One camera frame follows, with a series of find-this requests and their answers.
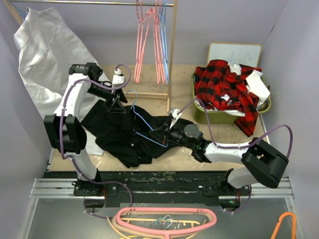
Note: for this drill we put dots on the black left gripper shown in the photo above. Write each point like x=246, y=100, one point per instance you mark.
x=118, y=96

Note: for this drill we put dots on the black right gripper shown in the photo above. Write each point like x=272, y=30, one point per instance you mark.
x=161, y=133

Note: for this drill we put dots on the light blue wire hanger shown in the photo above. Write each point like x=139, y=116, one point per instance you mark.
x=146, y=123

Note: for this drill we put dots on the black button shirt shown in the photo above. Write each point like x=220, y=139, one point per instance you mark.
x=115, y=133

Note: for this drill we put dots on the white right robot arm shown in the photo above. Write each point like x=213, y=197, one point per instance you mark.
x=261, y=162

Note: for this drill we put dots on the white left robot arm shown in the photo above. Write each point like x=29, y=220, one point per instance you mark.
x=64, y=130

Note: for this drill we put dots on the red black plaid shirt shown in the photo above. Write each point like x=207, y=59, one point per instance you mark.
x=220, y=89

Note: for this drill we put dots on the white hanging shirt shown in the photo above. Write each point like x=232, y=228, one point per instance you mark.
x=47, y=49

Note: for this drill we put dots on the blue hanger on rack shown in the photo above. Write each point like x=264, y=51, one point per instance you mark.
x=163, y=35

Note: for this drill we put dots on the beige hanger on tray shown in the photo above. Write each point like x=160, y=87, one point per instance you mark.
x=188, y=228

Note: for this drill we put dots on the blue hanger under white shirt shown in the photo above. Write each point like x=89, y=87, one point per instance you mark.
x=18, y=14

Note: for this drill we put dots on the wooden clothes rack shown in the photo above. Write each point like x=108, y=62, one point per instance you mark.
x=174, y=5

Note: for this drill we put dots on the olive green laundry basket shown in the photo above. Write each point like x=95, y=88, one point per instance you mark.
x=218, y=117

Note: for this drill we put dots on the white cloth in basket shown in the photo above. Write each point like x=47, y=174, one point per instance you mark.
x=254, y=82

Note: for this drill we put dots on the yellow framed whiteboard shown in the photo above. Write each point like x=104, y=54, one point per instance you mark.
x=235, y=53

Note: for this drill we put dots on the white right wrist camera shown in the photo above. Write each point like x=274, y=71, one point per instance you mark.
x=174, y=114

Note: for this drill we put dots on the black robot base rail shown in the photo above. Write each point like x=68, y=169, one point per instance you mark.
x=171, y=187

